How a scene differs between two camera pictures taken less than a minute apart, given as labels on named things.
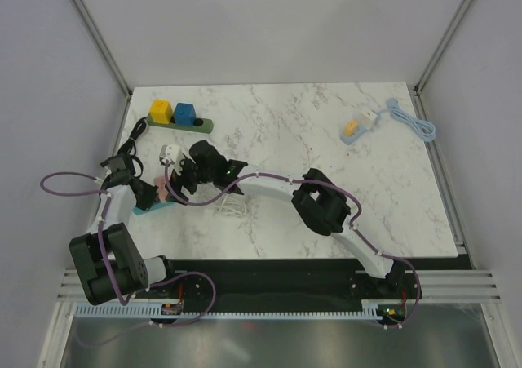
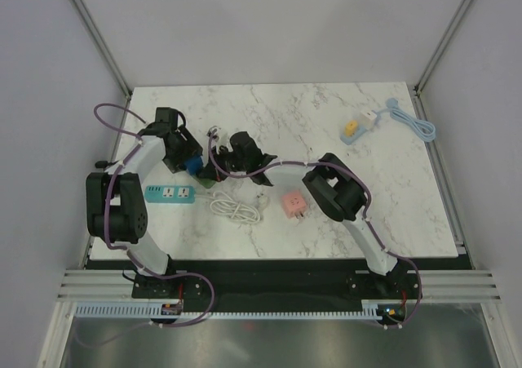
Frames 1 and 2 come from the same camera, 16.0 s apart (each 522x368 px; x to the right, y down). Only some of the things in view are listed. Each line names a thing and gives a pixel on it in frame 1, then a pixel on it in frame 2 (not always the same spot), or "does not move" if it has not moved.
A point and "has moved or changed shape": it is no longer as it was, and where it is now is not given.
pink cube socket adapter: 162,188 has moved or changed shape
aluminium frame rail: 457,283 does not move
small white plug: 367,118 does not move
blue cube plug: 184,114 has moved or changed shape
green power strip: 201,125 has moved or changed shape
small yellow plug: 351,127 does not move
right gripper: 184,164 -> 210,172
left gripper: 152,196 -> 190,148
